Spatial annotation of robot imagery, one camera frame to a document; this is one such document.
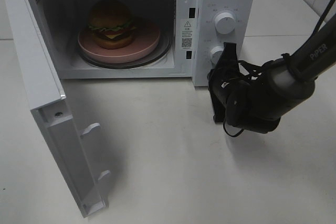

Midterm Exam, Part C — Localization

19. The toy burger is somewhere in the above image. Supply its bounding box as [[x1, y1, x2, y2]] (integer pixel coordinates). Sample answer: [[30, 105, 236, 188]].
[[88, 0, 136, 49]]

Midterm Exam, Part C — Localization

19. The white microwave oven body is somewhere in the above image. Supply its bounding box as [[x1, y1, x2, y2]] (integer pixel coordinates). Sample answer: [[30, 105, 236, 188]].
[[35, 0, 253, 86]]

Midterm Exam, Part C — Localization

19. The glass microwave turntable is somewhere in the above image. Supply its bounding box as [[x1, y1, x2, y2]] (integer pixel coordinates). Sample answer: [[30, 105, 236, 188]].
[[78, 33, 172, 69]]

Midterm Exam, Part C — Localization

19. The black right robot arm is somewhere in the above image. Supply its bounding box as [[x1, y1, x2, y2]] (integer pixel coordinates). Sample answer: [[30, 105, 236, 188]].
[[208, 17, 335, 136]]

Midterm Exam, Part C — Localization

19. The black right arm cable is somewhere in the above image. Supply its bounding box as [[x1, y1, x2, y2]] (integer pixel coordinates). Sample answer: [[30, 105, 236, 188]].
[[222, 0, 336, 138]]

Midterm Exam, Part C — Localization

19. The white microwave door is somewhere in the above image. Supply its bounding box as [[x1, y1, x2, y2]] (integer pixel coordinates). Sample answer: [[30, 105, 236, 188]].
[[5, 0, 111, 217]]

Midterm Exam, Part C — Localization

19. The white warning label sticker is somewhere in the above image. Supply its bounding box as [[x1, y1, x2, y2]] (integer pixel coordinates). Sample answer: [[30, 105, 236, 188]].
[[180, 18, 195, 49]]

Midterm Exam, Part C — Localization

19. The pink round plate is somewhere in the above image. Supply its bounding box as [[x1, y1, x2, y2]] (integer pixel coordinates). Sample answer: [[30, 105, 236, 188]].
[[78, 20, 161, 64]]

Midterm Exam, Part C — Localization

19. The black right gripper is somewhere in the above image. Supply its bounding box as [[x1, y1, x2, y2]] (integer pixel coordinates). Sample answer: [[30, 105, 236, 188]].
[[207, 41, 253, 104]]

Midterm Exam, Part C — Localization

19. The white microwave knob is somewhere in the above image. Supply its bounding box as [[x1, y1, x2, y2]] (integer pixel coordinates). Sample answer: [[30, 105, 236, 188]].
[[214, 11, 236, 35], [210, 46, 224, 65]]

